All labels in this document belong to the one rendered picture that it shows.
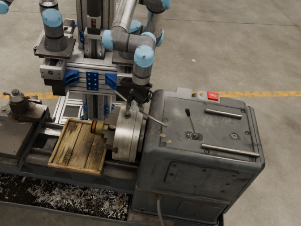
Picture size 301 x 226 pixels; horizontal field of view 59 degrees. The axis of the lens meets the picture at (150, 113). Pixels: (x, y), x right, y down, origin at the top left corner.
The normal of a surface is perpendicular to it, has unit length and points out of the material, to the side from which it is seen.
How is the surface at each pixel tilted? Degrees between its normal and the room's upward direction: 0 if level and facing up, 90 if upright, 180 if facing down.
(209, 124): 0
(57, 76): 90
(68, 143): 0
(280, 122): 0
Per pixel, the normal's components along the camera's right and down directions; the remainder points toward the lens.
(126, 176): 0.14, -0.67
